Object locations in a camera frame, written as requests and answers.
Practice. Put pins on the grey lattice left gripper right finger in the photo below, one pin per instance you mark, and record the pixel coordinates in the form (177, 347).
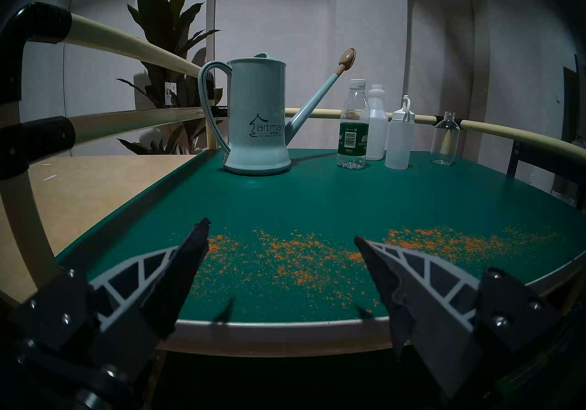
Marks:
(425, 294)

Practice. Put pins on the dark door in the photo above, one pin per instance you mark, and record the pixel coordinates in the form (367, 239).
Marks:
(571, 102)

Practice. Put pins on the light wooden table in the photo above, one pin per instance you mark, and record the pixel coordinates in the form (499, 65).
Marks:
(91, 198)

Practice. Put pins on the green shelf cart beige rails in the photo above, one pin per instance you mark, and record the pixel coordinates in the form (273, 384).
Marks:
(320, 203)

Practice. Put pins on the teal watering can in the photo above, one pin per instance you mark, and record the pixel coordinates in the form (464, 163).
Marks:
(256, 116)

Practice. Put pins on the clear water bottle green label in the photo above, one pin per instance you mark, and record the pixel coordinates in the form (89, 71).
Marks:
(352, 139)

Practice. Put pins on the dark green leafy plant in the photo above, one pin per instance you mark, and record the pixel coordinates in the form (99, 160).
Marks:
(160, 20)

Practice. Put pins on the small clear glass bottle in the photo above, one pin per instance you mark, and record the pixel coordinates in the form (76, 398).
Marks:
(445, 139)

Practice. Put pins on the translucent squeeze bottle with cap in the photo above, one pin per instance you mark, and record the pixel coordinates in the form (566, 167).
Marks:
(398, 143)

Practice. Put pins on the orange dust powder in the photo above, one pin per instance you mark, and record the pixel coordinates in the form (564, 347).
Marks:
(297, 258)

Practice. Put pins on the grey lattice left gripper left finger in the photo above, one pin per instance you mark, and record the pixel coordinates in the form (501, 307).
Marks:
(151, 276)

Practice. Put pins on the white plant label tag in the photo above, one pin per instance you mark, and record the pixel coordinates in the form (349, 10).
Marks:
(170, 93)

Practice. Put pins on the white opaque plastic bottle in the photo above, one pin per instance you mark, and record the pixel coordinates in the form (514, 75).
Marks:
(378, 130)

